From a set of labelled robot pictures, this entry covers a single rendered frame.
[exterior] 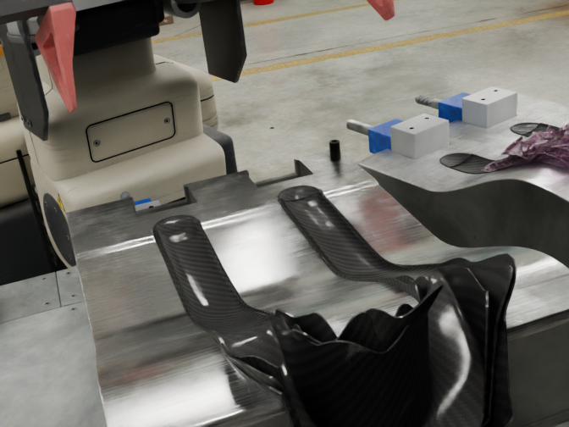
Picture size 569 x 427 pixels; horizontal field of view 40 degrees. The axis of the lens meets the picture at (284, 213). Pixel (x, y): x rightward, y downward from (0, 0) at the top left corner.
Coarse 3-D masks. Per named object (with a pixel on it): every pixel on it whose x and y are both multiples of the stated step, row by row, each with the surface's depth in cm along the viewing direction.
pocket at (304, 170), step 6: (294, 162) 74; (300, 162) 73; (300, 168) 73; (306, 168) 72; (294, 174) 74; (300, 174) 74; (306, 174) 72; (312, 174) 70; (264, 180) 73; (270, 180) 73; (276, 180) 73; (282, 180) 73; (258, 186) 73
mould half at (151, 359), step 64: (192, 192) 69; (256, 192) 68; (384, 192) 65; (128, 256) 60; (256, 256) 59; (384, 256) 57; (448, 256) 52; (512, 256) 46; (128, 320) 53; (512, 320) 40; (128, 384) 38; (192, 384) 38; (512, 384) 40
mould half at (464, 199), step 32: (480, 128) 84; (384, 160) 79; (416, 160) 79; (416, 192) 74; (448, 192) 70; (480, 192) 67; (512, 192) 64; (544, 192) 61; (448, 224) 72; (480, 224) 68; (512, 224) 65; (544, 224) 62
